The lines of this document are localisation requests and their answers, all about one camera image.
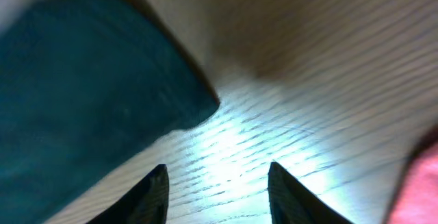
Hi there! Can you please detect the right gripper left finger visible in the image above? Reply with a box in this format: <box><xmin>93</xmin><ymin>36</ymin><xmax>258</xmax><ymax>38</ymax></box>
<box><xmin>87</xmin><ymin>164</ymin><xmax>169</xmax><ymax>224</ymax></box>

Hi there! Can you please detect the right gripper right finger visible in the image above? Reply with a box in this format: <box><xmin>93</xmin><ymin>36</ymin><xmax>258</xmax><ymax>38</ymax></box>
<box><xmin>268</xmin><ymin>162</ymin><xmax>351</xmax><ymax>224</ymax></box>

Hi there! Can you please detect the black t-shirt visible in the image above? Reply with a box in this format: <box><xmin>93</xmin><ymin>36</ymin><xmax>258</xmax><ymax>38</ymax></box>
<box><xmin>1</xmin><ymin>0</ymin><xmax>218</xmax><ymax>223</ymax></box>

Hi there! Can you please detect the red printed t-shirt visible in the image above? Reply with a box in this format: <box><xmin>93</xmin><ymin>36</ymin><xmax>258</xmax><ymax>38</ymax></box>
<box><xmin>385</xmin><ymin>138</ymin><xmax>437</xmax><ymax>224</ymax></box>

